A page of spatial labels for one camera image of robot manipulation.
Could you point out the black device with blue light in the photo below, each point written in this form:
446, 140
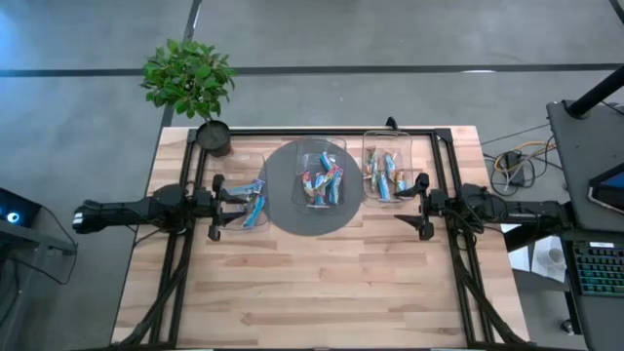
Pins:
17, 209

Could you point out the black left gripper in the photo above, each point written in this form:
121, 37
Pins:
216, 207

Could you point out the grey desk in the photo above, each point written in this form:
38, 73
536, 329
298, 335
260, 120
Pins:
575, 161

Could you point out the black power adapter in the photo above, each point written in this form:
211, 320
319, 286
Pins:
513, 168

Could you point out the blue granola bar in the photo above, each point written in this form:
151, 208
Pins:
251, 187
390, 166
383, 189
320, 191
254, 212

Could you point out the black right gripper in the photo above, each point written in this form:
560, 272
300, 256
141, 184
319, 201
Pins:
424, 207

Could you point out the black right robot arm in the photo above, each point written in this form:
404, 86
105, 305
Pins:
531, 209

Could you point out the peanut butter granola bar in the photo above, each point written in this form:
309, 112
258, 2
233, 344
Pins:
374, 180

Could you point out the black pole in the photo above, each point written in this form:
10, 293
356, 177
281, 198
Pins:
597, 92

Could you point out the white cup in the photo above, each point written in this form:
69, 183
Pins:
556, 256

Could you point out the round grey woven placemat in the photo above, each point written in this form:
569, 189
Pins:
278, 205

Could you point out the black caster wheel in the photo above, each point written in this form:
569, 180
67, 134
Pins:
567, 326

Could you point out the green leafy plant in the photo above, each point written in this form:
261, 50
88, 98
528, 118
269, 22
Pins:
187, 78

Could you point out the backlit black keyboard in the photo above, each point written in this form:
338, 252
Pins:
599, 270

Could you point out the white papers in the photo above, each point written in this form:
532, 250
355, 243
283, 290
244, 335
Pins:
536, 268

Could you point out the orange granola bar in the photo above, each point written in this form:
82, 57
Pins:
401, 181

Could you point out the tablet screen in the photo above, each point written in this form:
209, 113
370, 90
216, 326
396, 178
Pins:
609, 190

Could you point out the clear plastic bin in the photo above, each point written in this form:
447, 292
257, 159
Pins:
312, 151
239, 166
404, 146

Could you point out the black plant pot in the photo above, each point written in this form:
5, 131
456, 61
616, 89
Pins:
213, 136

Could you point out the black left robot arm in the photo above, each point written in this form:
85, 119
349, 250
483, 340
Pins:
122, 212

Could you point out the black clamp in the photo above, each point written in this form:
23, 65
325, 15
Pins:
391, 123

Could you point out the grey side stand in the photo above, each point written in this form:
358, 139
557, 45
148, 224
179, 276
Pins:
44, 253

